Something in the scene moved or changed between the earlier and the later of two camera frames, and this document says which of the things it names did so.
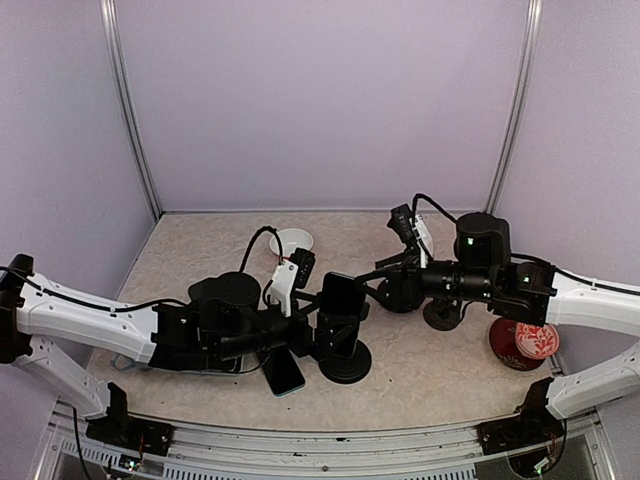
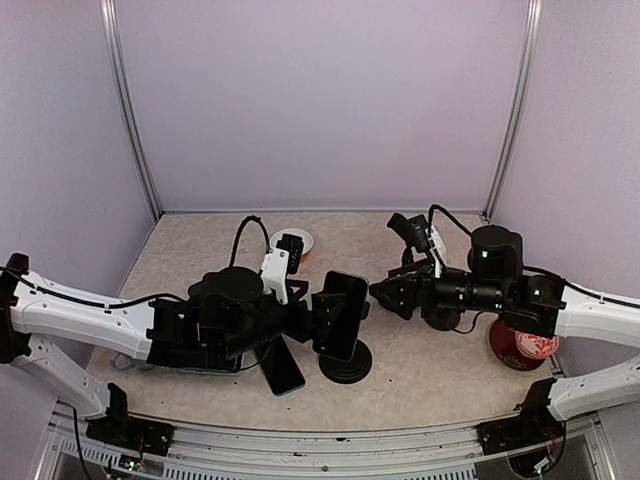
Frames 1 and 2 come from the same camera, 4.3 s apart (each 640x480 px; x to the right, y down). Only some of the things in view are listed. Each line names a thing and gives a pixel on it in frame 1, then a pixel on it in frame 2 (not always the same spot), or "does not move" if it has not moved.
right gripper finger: (402, 259) -> (409, 271)
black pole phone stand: (347, 370) does not move
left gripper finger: (337, 335) -> (325, 309)
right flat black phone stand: (443, 313) does not move
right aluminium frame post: (519, 106) does not move
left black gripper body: (250, 344) does not move
